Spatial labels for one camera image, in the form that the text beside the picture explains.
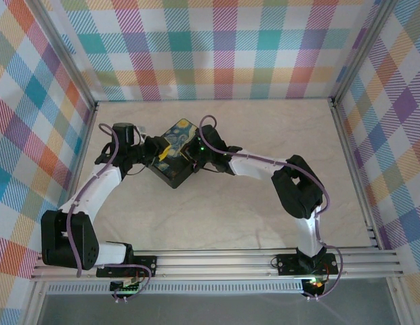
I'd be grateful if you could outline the starry night print black box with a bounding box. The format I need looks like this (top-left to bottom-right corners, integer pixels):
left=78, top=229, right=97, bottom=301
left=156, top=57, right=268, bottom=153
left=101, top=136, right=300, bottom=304
left=149, top=118, right=201, bottom=190

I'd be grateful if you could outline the aluminium side floor rail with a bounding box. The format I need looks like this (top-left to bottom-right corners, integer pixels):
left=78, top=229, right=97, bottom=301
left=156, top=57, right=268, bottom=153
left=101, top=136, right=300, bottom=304
left=331, top=98, right=382, bottom=251
left=56, top=101, right=100, bottom=217

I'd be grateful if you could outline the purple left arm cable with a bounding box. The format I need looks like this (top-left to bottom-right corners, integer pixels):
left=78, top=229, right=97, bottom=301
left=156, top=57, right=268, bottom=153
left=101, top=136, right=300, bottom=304
left=66, top=122, right=154, bottom=303

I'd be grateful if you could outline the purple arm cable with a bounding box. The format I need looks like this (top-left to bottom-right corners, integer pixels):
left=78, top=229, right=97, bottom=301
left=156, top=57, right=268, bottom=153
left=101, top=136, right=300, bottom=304
left=66, top=122, right=154, bottom=303
left=199, top=114, right=343, bottom=302

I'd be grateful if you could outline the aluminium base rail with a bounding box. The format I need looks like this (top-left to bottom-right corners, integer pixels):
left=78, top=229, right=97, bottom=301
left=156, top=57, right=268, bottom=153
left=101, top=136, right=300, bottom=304
left=29, top=248, right=404, bottom=282

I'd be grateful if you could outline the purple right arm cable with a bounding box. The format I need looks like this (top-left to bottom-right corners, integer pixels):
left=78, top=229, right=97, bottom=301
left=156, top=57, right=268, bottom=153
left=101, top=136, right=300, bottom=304
left=199, top=114, right=343, bottom=302

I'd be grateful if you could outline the grey slotted cable duct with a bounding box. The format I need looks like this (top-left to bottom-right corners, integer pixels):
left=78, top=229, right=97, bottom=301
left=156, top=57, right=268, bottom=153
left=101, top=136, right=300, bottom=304
left=46, top=279, right=306, bottom=295

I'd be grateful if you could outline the short aluminium frame post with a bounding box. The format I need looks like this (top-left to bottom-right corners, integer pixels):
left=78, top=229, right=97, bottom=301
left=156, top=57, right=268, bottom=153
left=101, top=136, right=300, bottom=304
left=22, top=280, right=50, bottom=325
left=385, top=277, right=413, bottom=325

